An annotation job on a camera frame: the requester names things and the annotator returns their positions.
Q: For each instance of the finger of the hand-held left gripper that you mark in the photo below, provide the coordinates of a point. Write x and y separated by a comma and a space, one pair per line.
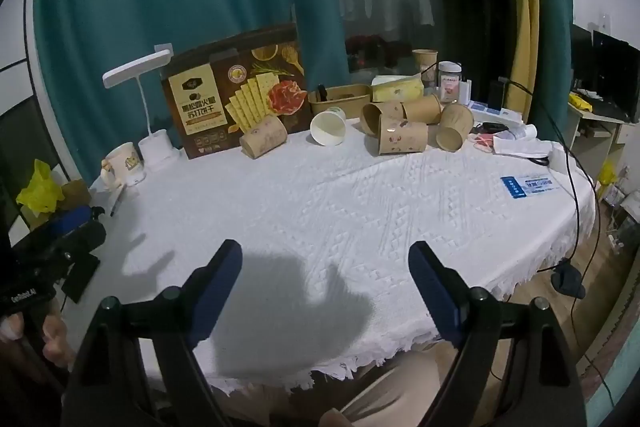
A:
82, 238
70, 219

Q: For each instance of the yellow plastic bag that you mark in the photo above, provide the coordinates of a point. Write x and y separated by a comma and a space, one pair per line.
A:
37, 189

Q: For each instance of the person's left hand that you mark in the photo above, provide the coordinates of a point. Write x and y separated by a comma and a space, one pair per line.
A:
54, 339

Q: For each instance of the small white box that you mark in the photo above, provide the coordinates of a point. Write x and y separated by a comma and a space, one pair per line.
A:
466, 92

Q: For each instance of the brown rectangular paper tray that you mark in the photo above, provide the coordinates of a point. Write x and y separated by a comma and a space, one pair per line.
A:
345, 102

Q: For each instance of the black phone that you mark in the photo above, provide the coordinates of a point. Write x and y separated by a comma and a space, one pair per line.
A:
80, 279

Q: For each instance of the white power strip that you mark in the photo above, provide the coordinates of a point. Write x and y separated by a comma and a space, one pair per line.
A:
500, 113

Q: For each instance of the small yellow bag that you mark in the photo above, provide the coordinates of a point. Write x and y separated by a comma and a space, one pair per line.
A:
607, 173

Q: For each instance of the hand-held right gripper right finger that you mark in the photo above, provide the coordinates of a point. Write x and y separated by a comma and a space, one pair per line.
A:
434, 297

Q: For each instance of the brown cracker box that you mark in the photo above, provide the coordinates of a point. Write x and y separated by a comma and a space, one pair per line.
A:
235, 97

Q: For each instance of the yellow tissue pack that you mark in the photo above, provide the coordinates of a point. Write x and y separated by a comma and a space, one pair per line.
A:
397, 89

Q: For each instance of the white paper cup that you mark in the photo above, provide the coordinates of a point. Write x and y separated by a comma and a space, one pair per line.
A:
327, 127

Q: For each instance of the white textured tablecloth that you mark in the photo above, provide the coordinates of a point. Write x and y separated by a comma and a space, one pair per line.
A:
320, 217

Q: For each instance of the narrow teal curtain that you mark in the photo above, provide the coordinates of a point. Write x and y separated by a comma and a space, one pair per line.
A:
550, 32

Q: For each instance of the plain brown paper cup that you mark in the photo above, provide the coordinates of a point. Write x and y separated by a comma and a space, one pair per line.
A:
425, 67

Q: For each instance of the yellow packet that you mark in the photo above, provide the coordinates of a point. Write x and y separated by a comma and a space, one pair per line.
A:
580, 101

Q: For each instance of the white printed mug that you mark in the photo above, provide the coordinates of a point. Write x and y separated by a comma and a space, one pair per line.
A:
122, 164

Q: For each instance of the beige side desk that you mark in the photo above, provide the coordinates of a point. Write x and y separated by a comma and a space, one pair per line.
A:
600, 127

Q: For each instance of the white desk lamp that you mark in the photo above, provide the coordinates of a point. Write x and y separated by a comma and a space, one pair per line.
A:
145, 67

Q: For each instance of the person's beige pants leg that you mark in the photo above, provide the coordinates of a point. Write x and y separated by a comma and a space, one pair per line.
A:
390, 387

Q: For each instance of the blue and white card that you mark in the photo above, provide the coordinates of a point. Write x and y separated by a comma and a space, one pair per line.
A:
527, 186

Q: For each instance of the clear jar white lid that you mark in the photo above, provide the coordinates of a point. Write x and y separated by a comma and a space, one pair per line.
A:
449, 84

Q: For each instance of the black pen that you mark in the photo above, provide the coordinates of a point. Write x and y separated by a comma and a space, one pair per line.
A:
117, 202

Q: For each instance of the brown printed paper cup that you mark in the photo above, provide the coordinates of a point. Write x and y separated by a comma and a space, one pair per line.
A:
380, 117
425, 108
455, 127
265, 136
405, 136

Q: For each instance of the black monitor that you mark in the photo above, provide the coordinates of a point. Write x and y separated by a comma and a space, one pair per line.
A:
615, 72

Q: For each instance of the yellow curtain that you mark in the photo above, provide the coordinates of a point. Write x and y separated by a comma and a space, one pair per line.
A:
520, 7

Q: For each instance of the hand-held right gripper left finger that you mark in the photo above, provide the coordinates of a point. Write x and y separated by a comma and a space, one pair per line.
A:
220, 288

